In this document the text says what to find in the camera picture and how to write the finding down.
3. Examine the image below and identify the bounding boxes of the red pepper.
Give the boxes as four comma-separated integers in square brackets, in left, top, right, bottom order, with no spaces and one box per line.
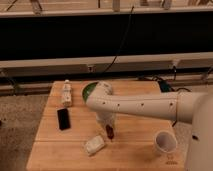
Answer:
[106,125,114,140]

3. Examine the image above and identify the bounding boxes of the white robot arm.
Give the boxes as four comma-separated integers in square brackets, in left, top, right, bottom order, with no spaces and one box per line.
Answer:
[82,81,213,171]

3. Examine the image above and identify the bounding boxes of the green bowl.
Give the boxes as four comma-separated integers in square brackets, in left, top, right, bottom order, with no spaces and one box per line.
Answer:
[82,82,97,101]

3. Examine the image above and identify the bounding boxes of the black phone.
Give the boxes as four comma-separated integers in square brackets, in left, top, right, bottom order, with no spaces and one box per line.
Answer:
[57,108,70,130]

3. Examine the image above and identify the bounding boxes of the white plastic bottle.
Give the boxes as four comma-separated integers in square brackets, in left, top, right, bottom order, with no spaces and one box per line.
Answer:
[61,80,72,107]

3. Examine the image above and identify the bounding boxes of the white cup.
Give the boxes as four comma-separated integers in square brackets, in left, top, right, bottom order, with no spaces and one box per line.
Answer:
[153,130,177,155]

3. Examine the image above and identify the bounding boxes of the teal object behind table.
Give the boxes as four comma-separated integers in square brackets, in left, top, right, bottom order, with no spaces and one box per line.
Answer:
[158,81,172,92]

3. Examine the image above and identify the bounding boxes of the black hanging cable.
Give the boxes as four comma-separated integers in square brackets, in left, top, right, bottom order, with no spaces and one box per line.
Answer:
[101,4,136,74]

